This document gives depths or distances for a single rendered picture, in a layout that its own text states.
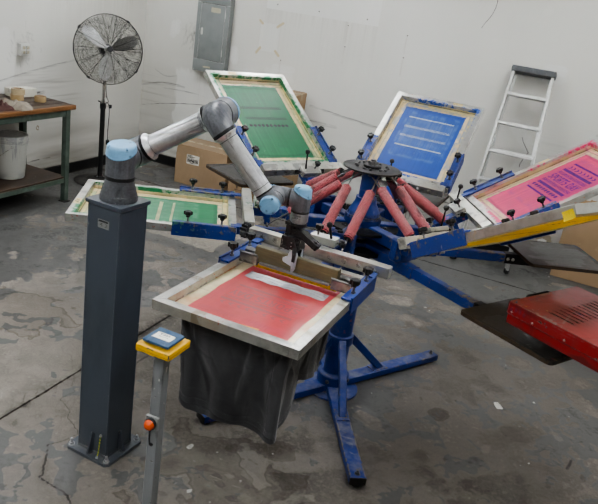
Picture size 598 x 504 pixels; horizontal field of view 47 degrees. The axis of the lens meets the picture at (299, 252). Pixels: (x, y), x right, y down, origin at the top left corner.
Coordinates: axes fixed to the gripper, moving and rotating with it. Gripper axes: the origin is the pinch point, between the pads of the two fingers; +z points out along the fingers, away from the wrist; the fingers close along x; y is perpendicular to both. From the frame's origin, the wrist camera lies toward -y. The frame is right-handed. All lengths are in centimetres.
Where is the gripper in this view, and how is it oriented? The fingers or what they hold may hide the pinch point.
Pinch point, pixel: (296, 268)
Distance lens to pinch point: 288.9
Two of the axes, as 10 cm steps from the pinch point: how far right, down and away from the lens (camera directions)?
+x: -4.1, 2.7, -8.7
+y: -9.0, -2.7, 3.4
